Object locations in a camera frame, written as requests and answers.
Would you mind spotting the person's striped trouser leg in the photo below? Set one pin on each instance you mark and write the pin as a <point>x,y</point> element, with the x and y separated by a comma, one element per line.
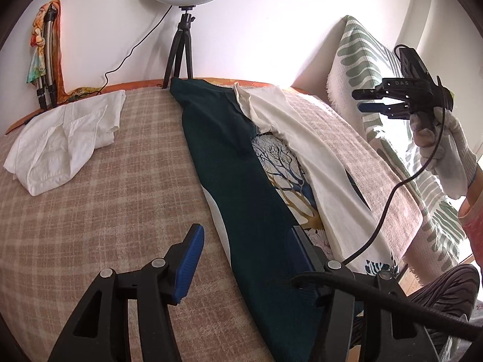
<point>449,294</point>

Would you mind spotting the black tripod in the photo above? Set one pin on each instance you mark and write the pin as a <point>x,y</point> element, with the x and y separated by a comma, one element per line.
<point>183,45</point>

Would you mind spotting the beige woven towel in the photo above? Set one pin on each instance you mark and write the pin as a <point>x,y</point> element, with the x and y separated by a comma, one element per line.
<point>373,166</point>

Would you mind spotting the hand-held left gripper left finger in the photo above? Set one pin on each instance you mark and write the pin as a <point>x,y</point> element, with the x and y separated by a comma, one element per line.
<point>191,250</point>

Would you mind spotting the cream white garment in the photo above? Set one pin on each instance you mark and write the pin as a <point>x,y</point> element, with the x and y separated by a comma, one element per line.
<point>324,173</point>

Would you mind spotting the green leaf print pillow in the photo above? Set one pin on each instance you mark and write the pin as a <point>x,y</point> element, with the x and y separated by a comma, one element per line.
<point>362,52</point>

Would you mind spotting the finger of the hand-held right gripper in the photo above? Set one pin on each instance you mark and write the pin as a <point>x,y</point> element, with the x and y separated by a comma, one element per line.
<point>371,92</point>
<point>371,108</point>

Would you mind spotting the person's right hand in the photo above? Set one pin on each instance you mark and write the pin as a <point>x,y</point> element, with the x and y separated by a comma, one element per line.
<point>449,158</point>

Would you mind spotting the white shirt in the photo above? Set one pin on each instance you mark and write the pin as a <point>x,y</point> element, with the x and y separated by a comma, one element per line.
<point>64,143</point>

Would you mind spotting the dark green garment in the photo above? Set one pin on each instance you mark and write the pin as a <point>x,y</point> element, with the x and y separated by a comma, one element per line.
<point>226,151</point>

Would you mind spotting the person's right forearm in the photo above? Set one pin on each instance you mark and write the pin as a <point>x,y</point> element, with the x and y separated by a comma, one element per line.
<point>472,218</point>

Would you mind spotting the beige plaid blanket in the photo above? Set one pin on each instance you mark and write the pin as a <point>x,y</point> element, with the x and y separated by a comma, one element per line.
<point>113,211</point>

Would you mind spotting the tree print cloth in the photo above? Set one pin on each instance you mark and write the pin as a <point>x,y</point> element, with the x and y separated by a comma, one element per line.
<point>283,166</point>

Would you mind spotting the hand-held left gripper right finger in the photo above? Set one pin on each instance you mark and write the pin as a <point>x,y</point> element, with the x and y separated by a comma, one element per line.
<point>302,242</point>

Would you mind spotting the colourful floral scarf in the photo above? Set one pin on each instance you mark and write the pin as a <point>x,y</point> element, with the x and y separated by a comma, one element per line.
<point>37,56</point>

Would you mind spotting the folded silver tripod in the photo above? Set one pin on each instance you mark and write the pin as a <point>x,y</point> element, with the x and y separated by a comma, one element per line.
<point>48,52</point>

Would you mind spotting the orange bed sheet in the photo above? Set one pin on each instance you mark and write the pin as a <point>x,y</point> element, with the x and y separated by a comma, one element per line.
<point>139,84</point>

